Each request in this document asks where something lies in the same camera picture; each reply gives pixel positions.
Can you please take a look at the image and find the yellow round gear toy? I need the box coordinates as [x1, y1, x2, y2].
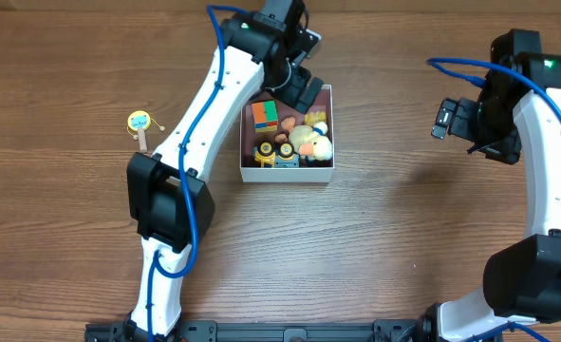
[304, 111, 327, 126]

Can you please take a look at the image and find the multicoloured puzzle cube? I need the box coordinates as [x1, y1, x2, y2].
[251, 100, 278, 133]

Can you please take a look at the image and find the white plush duck toy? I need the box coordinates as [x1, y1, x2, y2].
[274, 117, 333, 162]

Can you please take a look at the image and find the yellow grey toy truck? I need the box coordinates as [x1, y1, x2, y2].
[253, 142, 300, 168]

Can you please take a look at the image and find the small wooden rattle drum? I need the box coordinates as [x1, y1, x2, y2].
[126, 110, 165, 153]

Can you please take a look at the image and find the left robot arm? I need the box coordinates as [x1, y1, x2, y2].
[110, 0, 323, 341]

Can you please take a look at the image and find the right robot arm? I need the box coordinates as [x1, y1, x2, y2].
[407, 28, 561, 341]

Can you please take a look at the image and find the white square cardboard box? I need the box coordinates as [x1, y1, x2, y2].
[240, 85, 335, 183]

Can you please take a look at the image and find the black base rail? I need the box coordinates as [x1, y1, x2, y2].
[84, 319, 504, 342]

